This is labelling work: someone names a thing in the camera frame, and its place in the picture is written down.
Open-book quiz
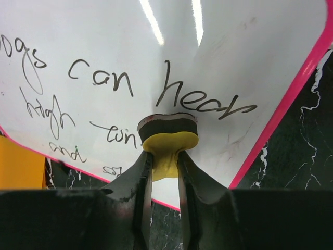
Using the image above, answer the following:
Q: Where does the yellow bone-shaped eraser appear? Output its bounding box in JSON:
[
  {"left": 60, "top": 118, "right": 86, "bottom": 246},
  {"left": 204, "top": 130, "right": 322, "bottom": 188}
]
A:
[{"left": 137, "top": 112, "right": 199, "bottom": 182}]

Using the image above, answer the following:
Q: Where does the black marble pattern mat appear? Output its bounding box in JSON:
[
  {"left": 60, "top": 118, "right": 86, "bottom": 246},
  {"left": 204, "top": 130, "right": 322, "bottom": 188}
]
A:
[{"left": 45, "top": 46, "right": 332, "bottom": 249}]

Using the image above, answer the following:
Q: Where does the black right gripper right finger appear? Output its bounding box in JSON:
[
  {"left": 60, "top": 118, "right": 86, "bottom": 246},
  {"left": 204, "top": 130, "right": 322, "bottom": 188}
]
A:
[{"left": 178, "top": 152, "right": 332, "bottom": 249}]

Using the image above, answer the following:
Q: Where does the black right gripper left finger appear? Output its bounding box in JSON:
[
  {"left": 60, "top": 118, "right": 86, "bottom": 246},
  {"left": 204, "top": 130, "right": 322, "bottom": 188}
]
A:
[{"left": 1, "top": 152, "right": 153, "bottom": 249}]

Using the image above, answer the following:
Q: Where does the orange folder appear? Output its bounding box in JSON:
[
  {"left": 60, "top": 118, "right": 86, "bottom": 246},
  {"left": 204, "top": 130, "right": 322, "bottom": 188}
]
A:
[{"left": 0, "top": 136, "right": 46, "bottom": 190}]

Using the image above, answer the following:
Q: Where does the pink-framed whiteboard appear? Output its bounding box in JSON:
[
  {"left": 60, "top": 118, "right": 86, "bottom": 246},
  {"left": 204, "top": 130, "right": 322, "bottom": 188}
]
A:
[{"left": 0, "top": 0, "right": 333, "bottom": 212}]

